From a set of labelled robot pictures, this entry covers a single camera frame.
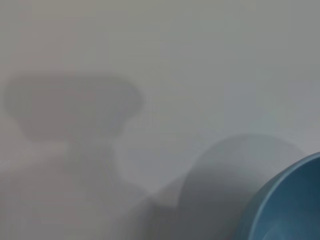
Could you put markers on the blue bowl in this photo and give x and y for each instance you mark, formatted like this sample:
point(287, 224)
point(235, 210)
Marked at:
point(295, 200)

